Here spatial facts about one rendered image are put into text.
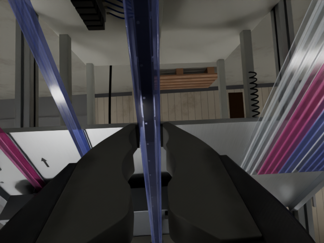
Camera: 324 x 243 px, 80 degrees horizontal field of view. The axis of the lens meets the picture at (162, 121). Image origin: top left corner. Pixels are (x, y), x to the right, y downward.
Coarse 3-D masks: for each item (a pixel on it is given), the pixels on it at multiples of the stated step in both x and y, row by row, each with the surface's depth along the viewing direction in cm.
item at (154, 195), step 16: (128, 0) 7; (144, 0) 7; (128, 16) 8; (144, 16) 8; (128, 32) 8; (144, 32) 8; (128, 48) 9; (144, 48) 9; (144, 64) 9; (144, 80) 10; (144, 96) 10; (144, 112) 11; (160, 112) 11; (144, 128) 12; (144, 144) 13; (160, 144) 13; (144, 160) 14; (160, 160) 14; (144, 176) 16; (160, 176) 16; (160, 192) 17; (160, 208) 20; (160, 224) 22; (160, 240) 26
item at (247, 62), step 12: (60, 36) 67; (240, 36) 72; (60, 48) 67; (60, 60) 67; (252, 60) 70; (60, 72) 66; (252, 84) 69; (108, 96) 102; (252, 96) 69; (108, 108) 101; (252, 108) 68; (60, 120) 65; (108, 120) 100
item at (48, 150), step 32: (32, 128) 29; (64, 128) 29; (96, 128) 29; (192, 128) 30; (224, 128) 31; (0, 160) 33; (32, 160) 33; (64, 160) 34; (32, 192) 40; (288, 192) 47
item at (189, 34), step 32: (32, 0) 51; (64, 0) 51; (192, 0) 54; (224, 0) 54; (256, 0) 55; (64, 32) 67; (96, 32) 67; (192, 32) 70; (224, 32) 72; (96, 64) 96; (128, 64) 98
